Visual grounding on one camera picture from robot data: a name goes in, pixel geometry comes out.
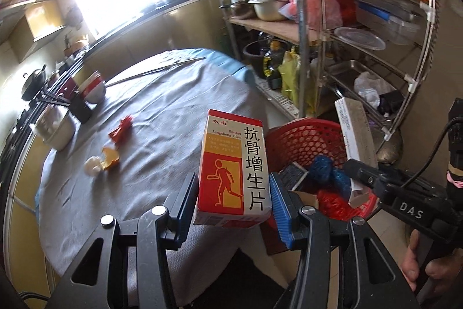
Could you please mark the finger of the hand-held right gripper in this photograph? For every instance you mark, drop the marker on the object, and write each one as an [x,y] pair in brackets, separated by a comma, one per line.
[369,180]

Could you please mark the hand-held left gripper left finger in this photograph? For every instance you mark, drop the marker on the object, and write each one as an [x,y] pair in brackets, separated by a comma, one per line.
[188,200]

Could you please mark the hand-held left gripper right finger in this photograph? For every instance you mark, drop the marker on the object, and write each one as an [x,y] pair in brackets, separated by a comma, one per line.
[280,211]

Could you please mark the red plastic bag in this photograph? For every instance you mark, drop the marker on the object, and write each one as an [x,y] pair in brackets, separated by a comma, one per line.
[336,5]
[336,204]

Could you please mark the blue plastic bag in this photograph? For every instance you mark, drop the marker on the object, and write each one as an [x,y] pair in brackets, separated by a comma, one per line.
[325,167]

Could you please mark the long white cardboard box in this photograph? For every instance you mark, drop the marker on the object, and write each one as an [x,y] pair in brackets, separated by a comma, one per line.
[356,128]

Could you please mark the red white medicine box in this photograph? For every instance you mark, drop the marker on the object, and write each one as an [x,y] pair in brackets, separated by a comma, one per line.
[231,167]

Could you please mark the red plastic mesh basket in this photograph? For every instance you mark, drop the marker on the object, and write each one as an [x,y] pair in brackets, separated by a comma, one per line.
[307,139]

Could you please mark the small orange wrapper piece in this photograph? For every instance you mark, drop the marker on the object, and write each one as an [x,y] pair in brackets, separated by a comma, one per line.
[111,158]

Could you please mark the red orange snack wrapper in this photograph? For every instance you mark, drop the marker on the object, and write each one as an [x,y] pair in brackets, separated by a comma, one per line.
[121,130]

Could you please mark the white tissue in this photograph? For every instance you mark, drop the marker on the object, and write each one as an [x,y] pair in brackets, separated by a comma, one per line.
[94,165]

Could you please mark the person's right hand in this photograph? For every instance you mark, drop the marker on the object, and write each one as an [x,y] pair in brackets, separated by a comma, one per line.
[410,265]

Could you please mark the white plastic bag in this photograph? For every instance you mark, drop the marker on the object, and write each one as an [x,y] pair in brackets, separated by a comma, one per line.
[369,86]

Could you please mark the printed newspaper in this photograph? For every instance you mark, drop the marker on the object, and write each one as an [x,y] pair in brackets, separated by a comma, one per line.
[284,101]

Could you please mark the steel tray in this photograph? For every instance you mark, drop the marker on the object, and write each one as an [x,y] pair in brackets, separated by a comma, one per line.
[340,73]

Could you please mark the yellow plastic bag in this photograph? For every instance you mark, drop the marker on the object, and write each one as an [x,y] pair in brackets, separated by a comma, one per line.
[289,77]

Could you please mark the long metal rod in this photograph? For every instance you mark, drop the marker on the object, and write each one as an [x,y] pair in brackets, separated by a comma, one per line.
[155,72]

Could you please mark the black chopstick holder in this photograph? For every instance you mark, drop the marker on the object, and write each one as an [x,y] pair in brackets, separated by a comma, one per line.
[81,111]

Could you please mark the white ceramic pot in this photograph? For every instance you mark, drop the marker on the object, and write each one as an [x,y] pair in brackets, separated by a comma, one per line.
[63,135]

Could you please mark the clear plastic container lid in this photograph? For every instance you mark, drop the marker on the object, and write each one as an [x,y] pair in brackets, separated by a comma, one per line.
[360,39]

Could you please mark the blue tablecloth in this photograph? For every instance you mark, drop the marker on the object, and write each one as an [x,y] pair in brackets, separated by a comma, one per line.
[231,64]

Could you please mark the cooking oil bottle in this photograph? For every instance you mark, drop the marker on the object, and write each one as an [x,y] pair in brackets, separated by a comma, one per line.
[273,66]

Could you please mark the black bucket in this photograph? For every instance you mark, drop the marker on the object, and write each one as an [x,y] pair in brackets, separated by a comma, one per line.
[253,59]

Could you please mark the clear box with blue lid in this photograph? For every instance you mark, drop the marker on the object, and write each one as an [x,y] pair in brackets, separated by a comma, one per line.
[389,21]

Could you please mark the red plastic bag on rack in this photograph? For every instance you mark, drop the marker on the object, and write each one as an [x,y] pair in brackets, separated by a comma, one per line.
[336,5]

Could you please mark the steel shelf with wooden board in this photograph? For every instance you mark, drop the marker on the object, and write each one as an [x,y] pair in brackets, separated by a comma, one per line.
[264,28]

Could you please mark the pink plastic bag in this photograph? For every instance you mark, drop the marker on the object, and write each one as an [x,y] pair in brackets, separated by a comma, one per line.
[288,11]

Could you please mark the wooden knife block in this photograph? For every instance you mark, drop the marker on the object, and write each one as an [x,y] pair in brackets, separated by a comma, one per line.
[74,46]

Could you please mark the black wok with lid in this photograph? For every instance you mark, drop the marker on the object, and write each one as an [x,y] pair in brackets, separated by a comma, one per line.
[33,84]

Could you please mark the dark metal pot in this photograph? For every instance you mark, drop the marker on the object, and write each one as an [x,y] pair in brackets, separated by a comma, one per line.
[240,9]

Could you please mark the steel pot with lid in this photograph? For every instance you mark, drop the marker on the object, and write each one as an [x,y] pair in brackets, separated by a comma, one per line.
[269,8]

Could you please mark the yellow wall cabinet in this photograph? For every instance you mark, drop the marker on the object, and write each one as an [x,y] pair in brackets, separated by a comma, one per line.
[39,15]

